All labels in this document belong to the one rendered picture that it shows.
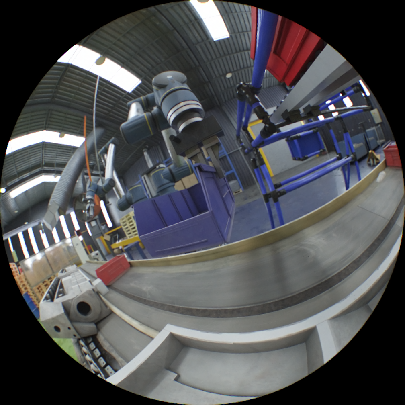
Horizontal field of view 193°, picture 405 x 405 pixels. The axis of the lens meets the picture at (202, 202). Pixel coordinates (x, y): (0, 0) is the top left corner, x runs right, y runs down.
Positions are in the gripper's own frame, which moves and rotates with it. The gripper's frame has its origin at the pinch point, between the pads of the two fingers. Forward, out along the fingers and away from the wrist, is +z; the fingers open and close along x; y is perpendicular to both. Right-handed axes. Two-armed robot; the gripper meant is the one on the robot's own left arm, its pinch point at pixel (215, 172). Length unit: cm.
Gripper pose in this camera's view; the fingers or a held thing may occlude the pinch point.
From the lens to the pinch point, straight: 29.9
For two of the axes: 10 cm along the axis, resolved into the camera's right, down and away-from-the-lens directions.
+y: -3.0, 2.2, -9.3
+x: 8.6, -3.6, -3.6
